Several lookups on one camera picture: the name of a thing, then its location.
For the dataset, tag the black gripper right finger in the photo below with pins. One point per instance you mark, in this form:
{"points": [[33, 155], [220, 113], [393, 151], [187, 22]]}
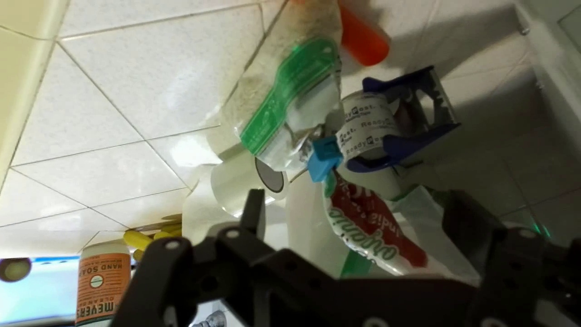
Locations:
{"points": [[532, 284]]}

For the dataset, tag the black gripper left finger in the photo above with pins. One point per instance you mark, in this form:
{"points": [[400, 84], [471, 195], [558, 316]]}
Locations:
{"points": [[164, 273]]}

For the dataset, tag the white zip bag green stripe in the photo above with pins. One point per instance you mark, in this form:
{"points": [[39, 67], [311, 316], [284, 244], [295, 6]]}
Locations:
{"points": [[291, 84]]}

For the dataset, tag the yellow plastic object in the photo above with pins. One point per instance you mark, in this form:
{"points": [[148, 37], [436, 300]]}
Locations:
{"points": [[151, 236]]}

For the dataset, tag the small white plastic bottle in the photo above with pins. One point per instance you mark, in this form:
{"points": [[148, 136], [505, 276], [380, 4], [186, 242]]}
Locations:
{"points": [[224, 193]]}

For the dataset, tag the clear bag with red print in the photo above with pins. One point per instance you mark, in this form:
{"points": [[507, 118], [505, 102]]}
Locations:
{"points": [[374, 229]]}

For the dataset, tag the blue tape dispenser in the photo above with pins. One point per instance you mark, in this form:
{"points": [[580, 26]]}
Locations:
{"points": [[400, 127]]}

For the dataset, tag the orange plastic spoon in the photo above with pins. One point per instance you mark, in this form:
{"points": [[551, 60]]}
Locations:
{"points": [[364, 37]]}

